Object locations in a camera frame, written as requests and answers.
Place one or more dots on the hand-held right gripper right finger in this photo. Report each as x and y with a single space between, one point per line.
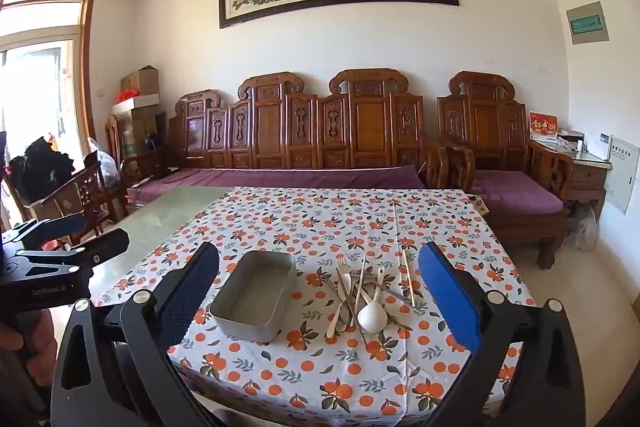
445 292

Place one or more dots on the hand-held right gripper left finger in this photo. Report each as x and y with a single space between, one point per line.
187 292

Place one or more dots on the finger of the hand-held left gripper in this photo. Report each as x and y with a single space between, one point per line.
100 244
55 227

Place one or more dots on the light wooden chopstick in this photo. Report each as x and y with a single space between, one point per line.
410 279
405 279

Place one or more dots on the dark chopstick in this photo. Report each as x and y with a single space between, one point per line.
350 307
390 294

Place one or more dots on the rectangular metal tray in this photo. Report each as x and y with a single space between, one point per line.
255 292

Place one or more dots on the white soup spoon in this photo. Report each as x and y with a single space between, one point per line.
372 318

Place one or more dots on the metal spoon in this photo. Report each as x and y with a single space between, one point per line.
357 287

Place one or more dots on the beige plastic fork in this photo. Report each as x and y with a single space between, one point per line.
341 264

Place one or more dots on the person's left hand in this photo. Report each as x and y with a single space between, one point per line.
45 337

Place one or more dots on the dark wooden chair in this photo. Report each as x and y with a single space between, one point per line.
85 197

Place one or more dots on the black clothes pile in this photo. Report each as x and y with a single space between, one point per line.
40 167

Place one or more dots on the clear plastic bag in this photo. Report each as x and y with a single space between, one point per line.
106 159

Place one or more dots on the large cardboard box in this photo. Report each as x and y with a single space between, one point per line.
142 132

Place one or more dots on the purple armchair cushion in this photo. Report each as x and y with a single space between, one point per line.
515 192

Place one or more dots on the orange print tablecloth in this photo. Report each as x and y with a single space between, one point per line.
325 222

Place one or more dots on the white flat box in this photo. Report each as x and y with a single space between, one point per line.
132 106

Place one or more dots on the white plastic bag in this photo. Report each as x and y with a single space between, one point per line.
582 229

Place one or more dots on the brown cardboard box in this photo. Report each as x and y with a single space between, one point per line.
142 82

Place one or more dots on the wooden framed window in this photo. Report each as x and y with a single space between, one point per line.
87 57

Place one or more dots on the carved wooden armchair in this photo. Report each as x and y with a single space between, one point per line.
485 122

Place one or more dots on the wooden side table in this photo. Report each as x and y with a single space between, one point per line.
585 179

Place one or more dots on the carved wooden sofa bench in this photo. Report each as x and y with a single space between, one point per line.
270 127

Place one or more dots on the red box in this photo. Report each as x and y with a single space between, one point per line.
542 127

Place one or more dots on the tissue box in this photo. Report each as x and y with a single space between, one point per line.
569 139

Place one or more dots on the white electrical panel door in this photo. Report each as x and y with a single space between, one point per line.
622 172

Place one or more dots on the wall box with green sign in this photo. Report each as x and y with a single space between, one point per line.
587 23

